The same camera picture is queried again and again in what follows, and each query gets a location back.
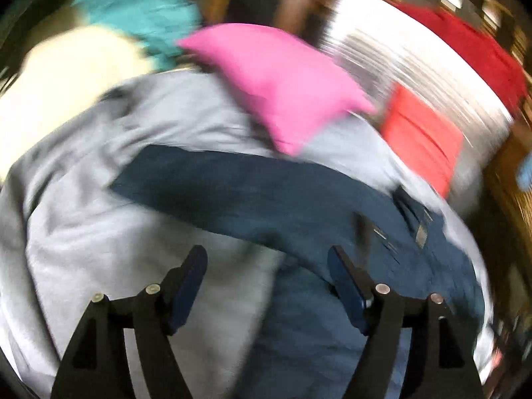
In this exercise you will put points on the grey bed blanket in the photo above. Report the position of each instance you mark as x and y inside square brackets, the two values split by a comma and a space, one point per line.
[118, 196]

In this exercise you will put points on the red-orange pillow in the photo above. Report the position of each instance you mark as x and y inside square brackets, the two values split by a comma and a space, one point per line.
[426, 141]

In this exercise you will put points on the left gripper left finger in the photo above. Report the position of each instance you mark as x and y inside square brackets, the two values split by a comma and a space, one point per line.
[95, 364]

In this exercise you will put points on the navy blue puffer jacket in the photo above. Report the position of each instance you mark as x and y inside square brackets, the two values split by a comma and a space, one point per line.
[306, 347]

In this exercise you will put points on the red cloth on railing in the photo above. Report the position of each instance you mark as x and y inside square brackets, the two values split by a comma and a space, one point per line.
[493, 64]

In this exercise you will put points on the silver foil insulation mat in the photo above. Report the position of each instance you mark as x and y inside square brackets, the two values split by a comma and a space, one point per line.
[381, 47]

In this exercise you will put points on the cream sofa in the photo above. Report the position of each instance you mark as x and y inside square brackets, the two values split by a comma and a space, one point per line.
[62, 77]

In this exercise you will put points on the pink pillow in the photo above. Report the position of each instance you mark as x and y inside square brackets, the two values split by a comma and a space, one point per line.
[293, 89]

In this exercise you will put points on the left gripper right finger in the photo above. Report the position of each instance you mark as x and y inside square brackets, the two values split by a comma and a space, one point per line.
[439, 364]

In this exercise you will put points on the teal shirt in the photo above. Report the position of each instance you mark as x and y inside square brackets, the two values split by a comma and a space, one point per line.
[157, 24]

